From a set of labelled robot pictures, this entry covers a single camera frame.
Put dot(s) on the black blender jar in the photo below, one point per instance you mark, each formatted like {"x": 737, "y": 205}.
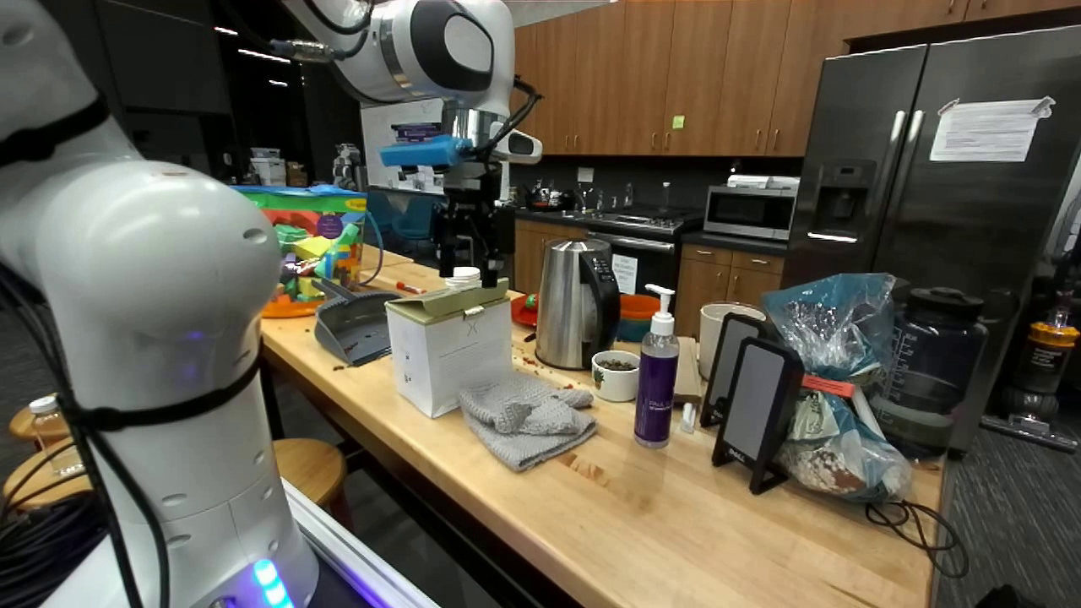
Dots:
{"x": 940, "y": 360}

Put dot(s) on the white paper on oven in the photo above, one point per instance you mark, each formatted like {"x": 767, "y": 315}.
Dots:
{"x": 627, "y": 276}

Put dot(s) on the clear plastic bag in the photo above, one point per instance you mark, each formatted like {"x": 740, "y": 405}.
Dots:
{"x": 839, "y": 326}

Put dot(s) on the white cylindrical canister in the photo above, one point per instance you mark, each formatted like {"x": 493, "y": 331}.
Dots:
{"x": 709, "y": 331}

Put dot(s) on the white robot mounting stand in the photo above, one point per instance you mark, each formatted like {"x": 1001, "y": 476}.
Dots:
{"x": 360, "y": 562}

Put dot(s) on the brown cardboard piece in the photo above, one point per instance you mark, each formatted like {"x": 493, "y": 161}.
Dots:
{"x": 687, "y": 374}

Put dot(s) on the colourful foam blocks pack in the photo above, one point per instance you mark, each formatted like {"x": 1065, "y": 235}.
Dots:
{"x": 308, "y": 226}

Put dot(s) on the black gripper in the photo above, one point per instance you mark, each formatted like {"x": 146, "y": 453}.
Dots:
{"x": 475, "y": 205}

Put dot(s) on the small white bowl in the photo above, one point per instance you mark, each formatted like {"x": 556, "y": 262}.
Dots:
{"x": 617, "y": 379}

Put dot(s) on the white paper notice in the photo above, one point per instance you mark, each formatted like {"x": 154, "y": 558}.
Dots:
{"x": 985, "y": 130}

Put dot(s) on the stainless steel refrigerator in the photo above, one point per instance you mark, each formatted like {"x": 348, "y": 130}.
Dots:
{"x": 968, "y": 226}

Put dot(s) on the black kitchen oven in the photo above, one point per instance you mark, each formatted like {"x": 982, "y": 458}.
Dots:
{"x": 644, "y": 256}

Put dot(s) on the small white tube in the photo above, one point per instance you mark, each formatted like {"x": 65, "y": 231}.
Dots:
{"x": 691, "y": 419}

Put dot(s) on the silver microwave oven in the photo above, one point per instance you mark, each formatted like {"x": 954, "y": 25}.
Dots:
{"x": 743, "y": 213}

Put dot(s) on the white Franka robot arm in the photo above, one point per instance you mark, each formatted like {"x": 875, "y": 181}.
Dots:
{"x": 146, "y": 291}

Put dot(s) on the yellow upright vacuum cleaner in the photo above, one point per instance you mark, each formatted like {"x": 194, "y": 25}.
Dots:
{"x": 1053, "y": 349}

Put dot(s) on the grey knitted cloth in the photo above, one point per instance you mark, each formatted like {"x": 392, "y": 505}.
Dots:
{"x": 527, "y": 426}

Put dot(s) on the wooden wall cabinets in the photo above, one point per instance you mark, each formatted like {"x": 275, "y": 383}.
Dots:
{"x": 719, "y": 68}

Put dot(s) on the stainless steel electric kettle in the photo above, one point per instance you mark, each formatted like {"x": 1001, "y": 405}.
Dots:
{"x": 569, "y": 304}

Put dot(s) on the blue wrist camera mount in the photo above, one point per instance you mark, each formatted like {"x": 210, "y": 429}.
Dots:
{"x": 428, "y": 150}

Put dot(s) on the white pack on microwave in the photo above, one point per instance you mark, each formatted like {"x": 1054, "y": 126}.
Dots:
{"x": 763, "y": 183}

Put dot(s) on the green sticky note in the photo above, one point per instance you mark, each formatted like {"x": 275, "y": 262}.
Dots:
{"x": 679, "y": 124}

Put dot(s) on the grey plastic dustpan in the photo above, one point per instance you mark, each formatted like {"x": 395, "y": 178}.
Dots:
{"x": 352, "y": 326}

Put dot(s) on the wooden base cabinet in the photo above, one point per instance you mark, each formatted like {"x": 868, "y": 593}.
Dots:
{"x": 727, "y": 281}
{"x": 535, "y": 248}

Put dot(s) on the purple pump bottle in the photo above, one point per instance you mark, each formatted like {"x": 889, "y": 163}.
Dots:
{"x": 657, "y": 383}

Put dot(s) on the white coffee filter box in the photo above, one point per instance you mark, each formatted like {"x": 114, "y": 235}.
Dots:
{"x": 451, "y": 360}

